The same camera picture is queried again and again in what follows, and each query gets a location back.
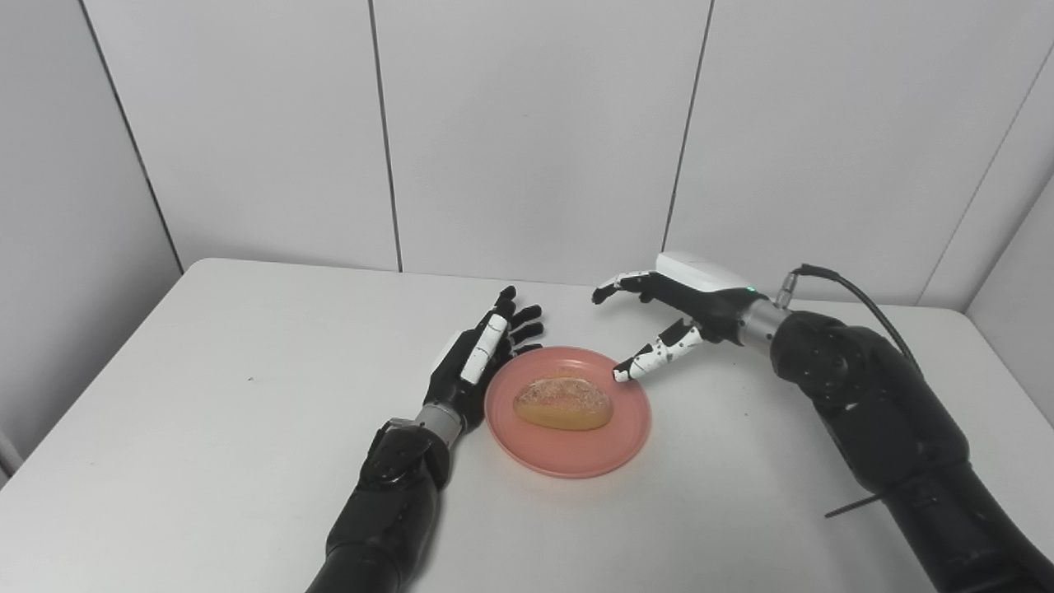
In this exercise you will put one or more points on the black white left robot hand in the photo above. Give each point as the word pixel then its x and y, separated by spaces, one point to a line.
pixel 453 383

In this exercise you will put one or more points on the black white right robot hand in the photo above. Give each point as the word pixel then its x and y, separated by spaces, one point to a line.
pixel 708 292

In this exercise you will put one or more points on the golden bread roll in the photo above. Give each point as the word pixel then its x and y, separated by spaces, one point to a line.
pixel 564 403

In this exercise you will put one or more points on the pink round plate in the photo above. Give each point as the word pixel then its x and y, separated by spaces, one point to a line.
pixel 576 451

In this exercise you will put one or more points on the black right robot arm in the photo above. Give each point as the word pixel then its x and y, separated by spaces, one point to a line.
pixel 889 420

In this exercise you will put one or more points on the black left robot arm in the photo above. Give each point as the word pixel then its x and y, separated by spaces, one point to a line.
pixel 391 502

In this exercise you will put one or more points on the black zip tie tail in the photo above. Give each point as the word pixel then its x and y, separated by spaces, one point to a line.
pixel 848 506

